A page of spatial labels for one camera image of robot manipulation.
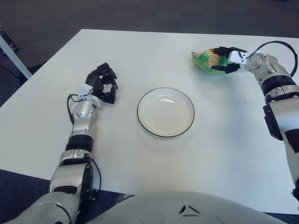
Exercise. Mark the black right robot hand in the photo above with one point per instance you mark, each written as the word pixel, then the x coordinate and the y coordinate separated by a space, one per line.
pixel 224 50

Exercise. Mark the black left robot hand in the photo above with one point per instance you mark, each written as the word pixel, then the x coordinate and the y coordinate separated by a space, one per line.
pixel 94 79

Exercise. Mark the green chips snack bag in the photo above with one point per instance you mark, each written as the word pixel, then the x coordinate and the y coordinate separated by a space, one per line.
pixel 205 61

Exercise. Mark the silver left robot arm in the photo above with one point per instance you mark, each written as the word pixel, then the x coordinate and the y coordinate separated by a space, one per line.
pixel 81 121

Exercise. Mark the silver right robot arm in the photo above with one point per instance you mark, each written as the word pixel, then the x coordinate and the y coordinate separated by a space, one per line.
pixel 280 112

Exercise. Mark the white plate with black rim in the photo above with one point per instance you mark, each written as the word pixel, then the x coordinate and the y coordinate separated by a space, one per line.
pixel 165 113

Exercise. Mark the right wrist white connector box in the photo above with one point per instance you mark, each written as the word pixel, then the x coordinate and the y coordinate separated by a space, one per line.
pixel 236 57

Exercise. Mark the wrist white connector box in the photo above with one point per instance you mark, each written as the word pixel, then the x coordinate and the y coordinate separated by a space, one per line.
pixel 236 57
pixel 84 90

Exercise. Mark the left wrist white connector box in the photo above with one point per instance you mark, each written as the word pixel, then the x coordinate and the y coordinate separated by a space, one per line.
pixel 84 90

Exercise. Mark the white desk leg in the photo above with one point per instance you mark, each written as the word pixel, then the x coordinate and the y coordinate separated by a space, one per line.
pixel 14 59

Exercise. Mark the black floor object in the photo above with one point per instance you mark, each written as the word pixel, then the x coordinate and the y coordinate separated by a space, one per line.
pixel 10 44

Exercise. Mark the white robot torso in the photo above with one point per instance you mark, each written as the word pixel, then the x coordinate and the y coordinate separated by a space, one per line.
pixel 163 206

